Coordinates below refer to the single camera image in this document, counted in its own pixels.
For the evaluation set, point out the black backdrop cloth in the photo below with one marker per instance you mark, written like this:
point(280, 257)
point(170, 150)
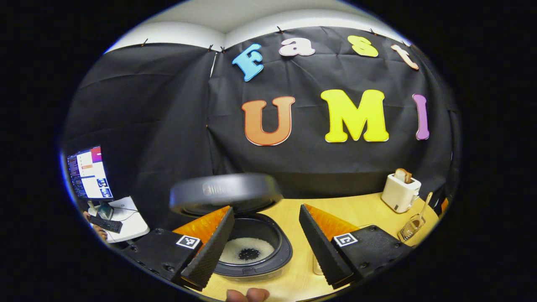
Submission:
point(168, 126)

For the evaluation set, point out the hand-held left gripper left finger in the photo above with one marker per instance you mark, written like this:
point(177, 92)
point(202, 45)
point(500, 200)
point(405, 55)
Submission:
point(209, 251)

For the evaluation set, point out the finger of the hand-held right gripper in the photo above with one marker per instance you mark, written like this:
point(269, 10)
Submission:
point(444, 206)

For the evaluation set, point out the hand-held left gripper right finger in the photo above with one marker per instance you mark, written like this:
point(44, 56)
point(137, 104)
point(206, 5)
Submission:
point(321, 247)

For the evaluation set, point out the toast bread slice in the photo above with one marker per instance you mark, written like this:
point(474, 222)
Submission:
point(403, 175)

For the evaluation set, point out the computer monitor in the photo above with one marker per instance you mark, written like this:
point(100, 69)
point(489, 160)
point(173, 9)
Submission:
point(90, 174)

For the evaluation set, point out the wooden spoon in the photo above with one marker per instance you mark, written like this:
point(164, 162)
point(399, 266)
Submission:
point(426, 203)

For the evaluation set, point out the white toaster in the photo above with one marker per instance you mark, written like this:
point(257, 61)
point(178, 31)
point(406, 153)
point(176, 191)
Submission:
point(398, 195)

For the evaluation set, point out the dark grey rice cooker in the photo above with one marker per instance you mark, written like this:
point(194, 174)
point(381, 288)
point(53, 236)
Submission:
point(226, 191)

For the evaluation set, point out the black keyboard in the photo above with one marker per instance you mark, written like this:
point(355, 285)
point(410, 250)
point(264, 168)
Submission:
point(105, 224)

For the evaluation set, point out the small teal box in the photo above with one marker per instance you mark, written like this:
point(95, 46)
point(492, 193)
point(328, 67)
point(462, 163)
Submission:
point(105, 211)

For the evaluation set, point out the white side table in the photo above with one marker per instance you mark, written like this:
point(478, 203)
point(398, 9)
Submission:
point(132, 224)

